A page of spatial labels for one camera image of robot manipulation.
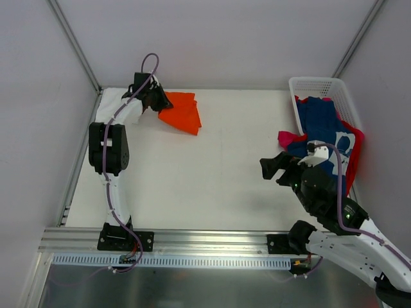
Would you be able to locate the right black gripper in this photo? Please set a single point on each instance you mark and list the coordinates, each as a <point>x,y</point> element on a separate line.
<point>286,173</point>

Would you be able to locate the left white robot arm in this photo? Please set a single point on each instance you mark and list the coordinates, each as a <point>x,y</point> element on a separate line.
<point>109,152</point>

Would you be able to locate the folded white t shirt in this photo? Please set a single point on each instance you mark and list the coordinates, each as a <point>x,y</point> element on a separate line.
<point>111,101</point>

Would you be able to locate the white slotted cable duct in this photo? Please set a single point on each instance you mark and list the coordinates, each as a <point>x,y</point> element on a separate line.
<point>173,261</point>

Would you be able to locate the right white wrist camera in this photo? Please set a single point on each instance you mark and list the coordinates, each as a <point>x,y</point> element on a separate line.
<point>317,153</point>

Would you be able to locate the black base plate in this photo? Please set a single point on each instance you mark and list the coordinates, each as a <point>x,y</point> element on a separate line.
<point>277,244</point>
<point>117,239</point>

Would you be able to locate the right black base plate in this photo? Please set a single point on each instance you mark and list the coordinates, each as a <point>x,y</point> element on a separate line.
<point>277,244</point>

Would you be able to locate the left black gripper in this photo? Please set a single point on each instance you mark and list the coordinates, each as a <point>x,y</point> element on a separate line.
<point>158,99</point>

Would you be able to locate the red t shirt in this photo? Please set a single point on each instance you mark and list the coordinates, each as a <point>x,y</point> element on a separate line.
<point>358,141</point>

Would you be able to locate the aluminium mounting rail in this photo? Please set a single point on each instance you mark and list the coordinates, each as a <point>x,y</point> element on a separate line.
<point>180,229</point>

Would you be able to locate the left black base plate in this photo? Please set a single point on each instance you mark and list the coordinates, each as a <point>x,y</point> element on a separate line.
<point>117,239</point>

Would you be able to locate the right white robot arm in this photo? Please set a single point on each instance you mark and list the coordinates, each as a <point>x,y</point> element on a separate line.
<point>351,240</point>

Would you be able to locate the orange t shirt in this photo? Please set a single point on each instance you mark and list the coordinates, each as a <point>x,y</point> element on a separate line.
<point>184,114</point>

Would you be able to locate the white plastic basket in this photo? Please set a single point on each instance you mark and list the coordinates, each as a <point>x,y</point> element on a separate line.
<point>324,87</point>

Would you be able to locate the blue printed t shirt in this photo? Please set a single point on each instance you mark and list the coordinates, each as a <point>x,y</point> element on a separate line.
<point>327,128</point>

